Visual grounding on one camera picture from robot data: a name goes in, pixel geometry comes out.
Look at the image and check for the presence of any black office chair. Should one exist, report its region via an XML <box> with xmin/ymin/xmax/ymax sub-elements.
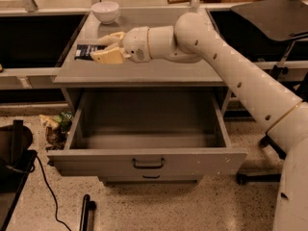
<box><xmin>230</xmin><ymin>0</ymin><xmax>308</xmax><ymax>186</ymax></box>

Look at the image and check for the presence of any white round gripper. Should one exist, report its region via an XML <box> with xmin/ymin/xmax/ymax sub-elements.
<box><xmin>90</xmin><ymin>27</ymin><xmax>151</xmax><ymax>64</ymax></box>

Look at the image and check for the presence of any pile of snack bags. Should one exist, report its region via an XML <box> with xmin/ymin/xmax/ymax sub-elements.
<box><xmin>39</xmin><ymin>112</ymin><xmax>73</xmax><ymax>150</ymax></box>

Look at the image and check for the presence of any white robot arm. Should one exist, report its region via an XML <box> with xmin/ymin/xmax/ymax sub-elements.
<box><xmin>90</xmin><ymin>13</ymin><xmax>308</xmax><ymax>231</ymax></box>

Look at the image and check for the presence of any black stand foot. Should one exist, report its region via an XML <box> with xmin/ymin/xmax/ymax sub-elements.
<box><xmin>79</xmin><ymin>194</ymin><xmax>96</xmax><ymax>231</ymax></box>

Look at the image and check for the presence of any grey drawer cabinet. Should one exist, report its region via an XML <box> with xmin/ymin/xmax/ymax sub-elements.
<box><xmin>53</xmin><ymin>6</ymin><xmax>241</xmax><ymax>185</ymax></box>

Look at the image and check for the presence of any open grey top drawer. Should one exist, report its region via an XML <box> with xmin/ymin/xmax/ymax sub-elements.
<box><xmin>47</xmin><ymin>89</ymin><xmax>247</xmax><ymax>182</ymax></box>

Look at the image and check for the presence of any white ceramic bowl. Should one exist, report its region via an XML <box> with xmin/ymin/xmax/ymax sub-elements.
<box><xmin>91</xmin><ymin>1</ymin><xmax>120</xmax><ymax>24</ymax></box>

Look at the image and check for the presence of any black cable on floor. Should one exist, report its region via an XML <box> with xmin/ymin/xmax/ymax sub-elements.
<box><xmin>35</xmin><ymin>154</ymin><xmax>73</xmax><ymax>231</ymax></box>

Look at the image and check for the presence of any wooden stick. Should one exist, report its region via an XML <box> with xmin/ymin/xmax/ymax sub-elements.
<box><xmin>167</xmin><ymin>0</ymin><xmax>191</xmax><ymax>4</ymax></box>

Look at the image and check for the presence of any black lower drawer handle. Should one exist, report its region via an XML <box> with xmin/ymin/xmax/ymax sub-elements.
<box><xmin>142</xmin><ymin>175</ymin><xmax>160</xmax><ymax>179</ymax></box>

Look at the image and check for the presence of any black drawer handle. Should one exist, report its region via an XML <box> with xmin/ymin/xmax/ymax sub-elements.
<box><xmin>142</xmin><ymin>175</ymin><xmax>160</xmax><ymax>179</ymax></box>
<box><xmin>132</xmin><ymin>158</ymin><xmax>165</xmax><ymax>170</ymax></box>

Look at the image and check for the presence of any black top drawer handle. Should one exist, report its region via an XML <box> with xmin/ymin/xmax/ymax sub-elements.
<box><xmin>132</xmin><ymin>158</ymin><xmax>165</xmax><ymax>170</ymax></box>

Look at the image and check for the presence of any black equipment at left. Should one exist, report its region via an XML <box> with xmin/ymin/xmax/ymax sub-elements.
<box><xmin>0</xmin><ymin>119</ymin><xmax>37</xmax><ymax>231</ymax></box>

